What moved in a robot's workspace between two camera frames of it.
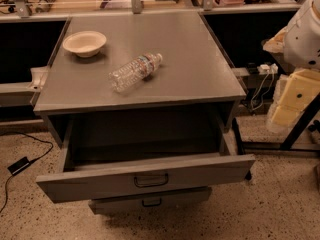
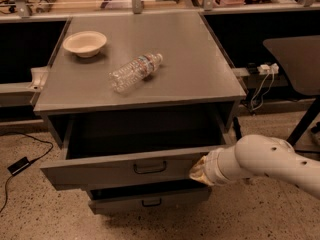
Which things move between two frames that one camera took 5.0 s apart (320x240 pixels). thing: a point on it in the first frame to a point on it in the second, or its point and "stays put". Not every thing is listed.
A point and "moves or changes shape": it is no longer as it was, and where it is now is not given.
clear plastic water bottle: [127, 74] stays put
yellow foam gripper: [304, 39] to [213, 165]
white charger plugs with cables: [269, 71] stays put
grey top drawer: [107, 154] moves or changes shape
